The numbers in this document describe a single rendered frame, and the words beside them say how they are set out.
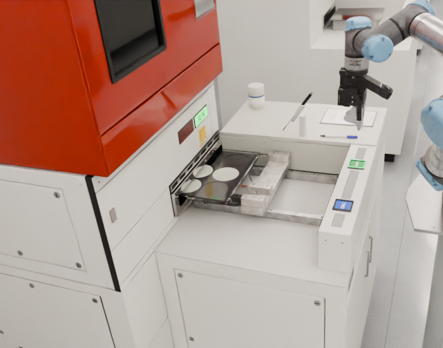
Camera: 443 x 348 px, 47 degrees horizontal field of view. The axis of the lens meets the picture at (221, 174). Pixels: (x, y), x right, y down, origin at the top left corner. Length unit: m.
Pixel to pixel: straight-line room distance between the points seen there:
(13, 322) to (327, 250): 1.17
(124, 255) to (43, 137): 0.43
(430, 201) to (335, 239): 0.52
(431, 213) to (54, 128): 1.23
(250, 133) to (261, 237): 0.51
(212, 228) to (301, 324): 0.43
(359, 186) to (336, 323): 0.44
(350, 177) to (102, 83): 0.89
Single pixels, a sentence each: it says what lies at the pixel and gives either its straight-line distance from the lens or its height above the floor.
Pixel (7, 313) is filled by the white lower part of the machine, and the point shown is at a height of 0.58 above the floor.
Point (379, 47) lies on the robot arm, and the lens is 1.52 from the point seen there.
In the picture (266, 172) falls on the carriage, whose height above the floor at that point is 0.88.
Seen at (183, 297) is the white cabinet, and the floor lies 0.64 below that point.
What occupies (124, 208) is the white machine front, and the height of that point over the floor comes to 1.06.
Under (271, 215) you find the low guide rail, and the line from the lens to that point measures 1.79.
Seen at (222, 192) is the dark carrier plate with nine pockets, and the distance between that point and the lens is 1.81.
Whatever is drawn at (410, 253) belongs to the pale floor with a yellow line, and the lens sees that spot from 3.00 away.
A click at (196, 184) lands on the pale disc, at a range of 1.88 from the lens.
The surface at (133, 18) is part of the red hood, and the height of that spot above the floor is 1.56.
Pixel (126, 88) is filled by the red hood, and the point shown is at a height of 1.41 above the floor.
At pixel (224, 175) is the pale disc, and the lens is 1.91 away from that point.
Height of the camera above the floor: 1.86
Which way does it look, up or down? 30 degrees down
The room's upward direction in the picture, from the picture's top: 6 degrees counter-clockwise
